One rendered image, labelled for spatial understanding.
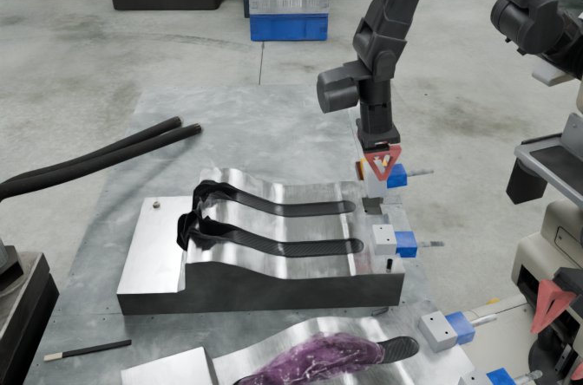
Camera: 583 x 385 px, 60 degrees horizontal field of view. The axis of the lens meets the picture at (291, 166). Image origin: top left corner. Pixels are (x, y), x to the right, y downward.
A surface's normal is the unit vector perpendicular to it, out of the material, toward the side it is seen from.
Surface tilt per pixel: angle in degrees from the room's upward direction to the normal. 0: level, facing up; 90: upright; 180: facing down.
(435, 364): 0
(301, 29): 91
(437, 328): 0
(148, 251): 0
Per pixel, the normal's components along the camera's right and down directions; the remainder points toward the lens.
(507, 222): 0.00, -0.81
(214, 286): 0.04, 0.59
